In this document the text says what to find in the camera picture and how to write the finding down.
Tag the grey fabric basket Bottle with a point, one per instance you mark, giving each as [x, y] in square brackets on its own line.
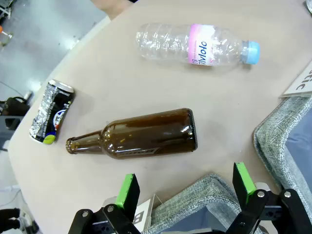
[195, 197]

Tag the grey fabric basket Plastic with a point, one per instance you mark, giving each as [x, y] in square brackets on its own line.
[275, 136]

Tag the black backpack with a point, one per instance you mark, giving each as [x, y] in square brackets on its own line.
[14, 108]

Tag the brown glass beer bottle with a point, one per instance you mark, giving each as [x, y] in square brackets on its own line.
[151, 134]

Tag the person's right forearm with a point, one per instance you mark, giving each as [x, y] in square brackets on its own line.
[113, 7]

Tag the clear plastic bottle pink label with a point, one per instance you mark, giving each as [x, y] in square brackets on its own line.
[170, 44]

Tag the white label card Bottle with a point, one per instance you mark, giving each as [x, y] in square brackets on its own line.
[143, 214]

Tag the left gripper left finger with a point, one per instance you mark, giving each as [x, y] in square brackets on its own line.
[128, 195]

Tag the crushed black soda can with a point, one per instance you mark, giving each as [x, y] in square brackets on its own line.
[52, 112]

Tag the white label card Plastic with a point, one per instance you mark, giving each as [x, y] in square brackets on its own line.
[301, 83]

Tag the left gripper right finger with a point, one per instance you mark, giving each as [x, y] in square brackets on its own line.
[246, 190]

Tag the black equipment on floor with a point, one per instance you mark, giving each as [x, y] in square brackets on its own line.
[11, 218]

